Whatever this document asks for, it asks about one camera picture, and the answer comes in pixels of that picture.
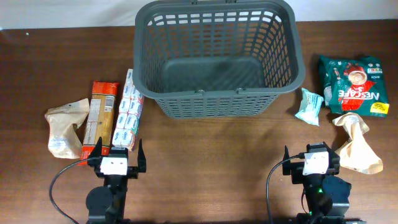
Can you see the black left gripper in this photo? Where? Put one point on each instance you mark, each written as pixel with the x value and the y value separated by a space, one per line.
pixel 132 172

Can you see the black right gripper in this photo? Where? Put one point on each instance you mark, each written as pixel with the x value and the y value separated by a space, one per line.
pixel 296 169

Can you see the brown paper pouch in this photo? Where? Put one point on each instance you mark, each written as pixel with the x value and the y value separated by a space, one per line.
pixel 63 121
pixel 355 153

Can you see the orange spaghetti pasta packet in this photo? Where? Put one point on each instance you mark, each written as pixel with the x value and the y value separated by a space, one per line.
pixel 100 118

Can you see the light teal tissue pack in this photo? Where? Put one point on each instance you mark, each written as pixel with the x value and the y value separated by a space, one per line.
pixel 309 107

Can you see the Kleenex tissue multipack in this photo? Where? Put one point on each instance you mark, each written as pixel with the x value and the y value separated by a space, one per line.
pixel 129 113

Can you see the green Nescafe coffee bag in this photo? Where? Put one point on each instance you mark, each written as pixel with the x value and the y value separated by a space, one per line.
pixel 355 86

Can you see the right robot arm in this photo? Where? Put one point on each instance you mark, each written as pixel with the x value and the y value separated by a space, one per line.
pixel 325 193

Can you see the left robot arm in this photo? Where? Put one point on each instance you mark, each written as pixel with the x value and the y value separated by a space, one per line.
pixel 106 203

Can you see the grey plastic basket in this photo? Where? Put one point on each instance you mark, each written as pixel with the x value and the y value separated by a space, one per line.
pixel 206 59

